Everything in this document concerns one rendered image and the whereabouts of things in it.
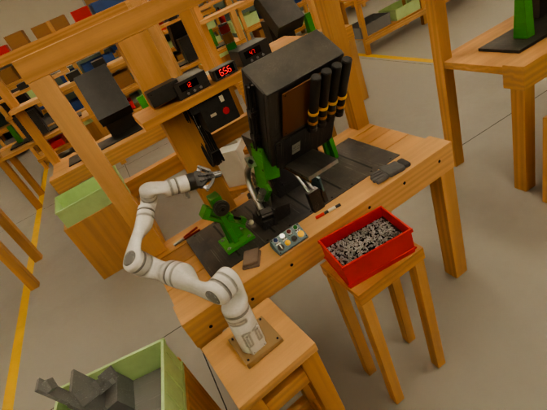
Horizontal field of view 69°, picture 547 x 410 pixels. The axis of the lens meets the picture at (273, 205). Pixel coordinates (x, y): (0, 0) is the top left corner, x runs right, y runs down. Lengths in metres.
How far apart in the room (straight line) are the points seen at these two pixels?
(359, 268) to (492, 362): 0.99
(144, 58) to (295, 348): 1.35
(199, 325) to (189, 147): 0.85
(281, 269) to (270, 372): 0.48
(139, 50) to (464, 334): 2.10
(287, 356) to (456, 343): 1.17
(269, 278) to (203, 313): 0.30
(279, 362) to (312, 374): 0.15
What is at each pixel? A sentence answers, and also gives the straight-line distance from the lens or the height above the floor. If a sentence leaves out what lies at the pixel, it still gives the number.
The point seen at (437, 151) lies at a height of 0.90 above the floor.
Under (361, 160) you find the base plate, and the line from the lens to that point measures 2.15.
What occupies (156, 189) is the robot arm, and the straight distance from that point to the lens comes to 1.72.
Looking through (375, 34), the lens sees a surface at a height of 0.24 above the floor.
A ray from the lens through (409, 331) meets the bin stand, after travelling 2.33.
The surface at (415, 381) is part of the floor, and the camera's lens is 2.28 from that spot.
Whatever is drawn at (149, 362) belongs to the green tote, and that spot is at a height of 0.89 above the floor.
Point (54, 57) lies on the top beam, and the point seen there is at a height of 1.90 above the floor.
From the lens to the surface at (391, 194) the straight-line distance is 1.95.
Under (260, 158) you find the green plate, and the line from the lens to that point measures 1.77.
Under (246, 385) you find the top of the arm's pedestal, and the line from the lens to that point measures 1.44.
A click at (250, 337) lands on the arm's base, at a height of 0.95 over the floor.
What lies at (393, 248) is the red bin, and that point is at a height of 0.87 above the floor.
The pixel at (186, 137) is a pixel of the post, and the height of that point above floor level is 1.36.
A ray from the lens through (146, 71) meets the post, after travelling 1.93.
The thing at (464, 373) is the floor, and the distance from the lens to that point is 2.29.
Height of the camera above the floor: 1.96
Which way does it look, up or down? 31 degrees down
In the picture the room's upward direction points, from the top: 24 degrees counter-clockwise
